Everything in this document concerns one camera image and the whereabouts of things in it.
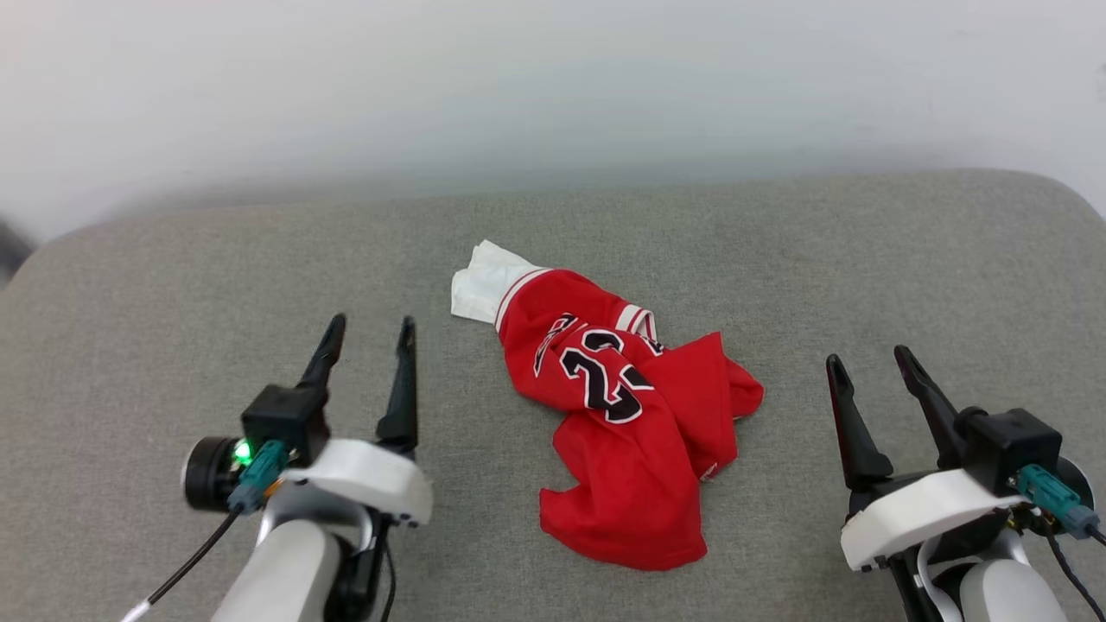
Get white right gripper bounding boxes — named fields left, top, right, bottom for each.
left=825, top=345, right=1029, bottom=574

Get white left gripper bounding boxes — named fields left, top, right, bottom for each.
left=278, top=313, right=434, bottom=530

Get red basketball jersey white sleeves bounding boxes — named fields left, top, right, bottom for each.
left=450, top=239, right=766, bottom=572

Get black cable teal plug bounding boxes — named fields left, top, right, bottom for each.
left=1016, top=464, right=1106, bottom=622
left=119, top=439, right=289, bottom=622

